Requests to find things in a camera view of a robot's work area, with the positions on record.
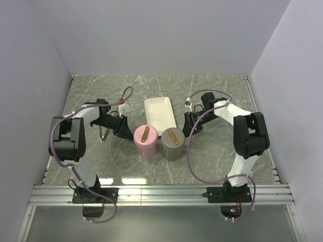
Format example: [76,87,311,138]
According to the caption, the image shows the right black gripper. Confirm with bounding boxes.
[180,110,219,138]

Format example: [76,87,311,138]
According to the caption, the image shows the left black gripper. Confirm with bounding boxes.
[91,114,135,141]

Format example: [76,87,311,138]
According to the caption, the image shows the grey round lid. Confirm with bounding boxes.
[160,128,185,151]

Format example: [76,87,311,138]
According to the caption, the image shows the grey cylindrical container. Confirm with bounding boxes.
[160,128,185,161]

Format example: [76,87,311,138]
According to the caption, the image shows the pink round lid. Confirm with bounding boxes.
[134,125,158,148]

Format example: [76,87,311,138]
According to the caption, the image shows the metal food tongs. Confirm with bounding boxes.
[99,110,119,141]

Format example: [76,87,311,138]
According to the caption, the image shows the white rectangular plate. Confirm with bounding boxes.
[144,97,177,134]

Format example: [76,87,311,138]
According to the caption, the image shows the pink cylindrical container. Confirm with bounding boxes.
[133,125,158,159]

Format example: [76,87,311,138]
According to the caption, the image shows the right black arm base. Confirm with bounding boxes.
[202,186,252,203]

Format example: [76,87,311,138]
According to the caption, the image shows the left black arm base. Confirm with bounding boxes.
[72,188,119,204]

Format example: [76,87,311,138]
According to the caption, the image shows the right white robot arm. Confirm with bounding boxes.
[183,89,270,202]

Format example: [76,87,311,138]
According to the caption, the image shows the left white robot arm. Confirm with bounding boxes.
[48,99,133,203]

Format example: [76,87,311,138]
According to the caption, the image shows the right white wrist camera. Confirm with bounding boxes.
[184,97,192,112]

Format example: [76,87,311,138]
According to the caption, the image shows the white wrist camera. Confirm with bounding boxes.
[184,97,192,112]
[118,98,130,117]

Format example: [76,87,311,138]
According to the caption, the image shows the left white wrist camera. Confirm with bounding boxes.
[118,98,130,117]

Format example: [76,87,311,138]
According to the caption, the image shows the aluminium rail frame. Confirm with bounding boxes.
[27,184,294,207]

